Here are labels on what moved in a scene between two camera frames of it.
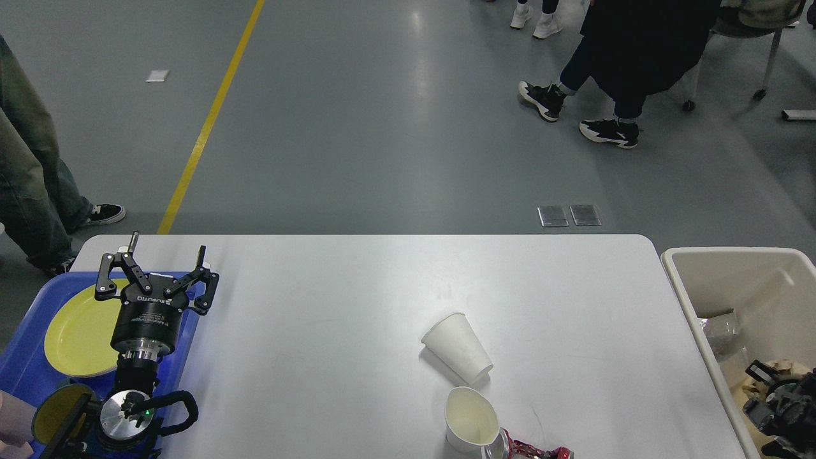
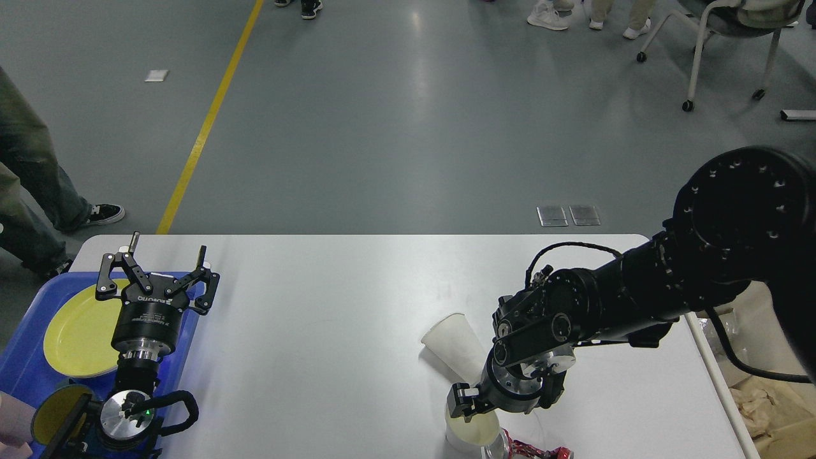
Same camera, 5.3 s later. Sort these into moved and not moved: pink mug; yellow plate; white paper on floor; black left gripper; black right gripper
Moved: black right gripper
Not moved: pink mug; yellow plate; white paper on floor; black left gripper
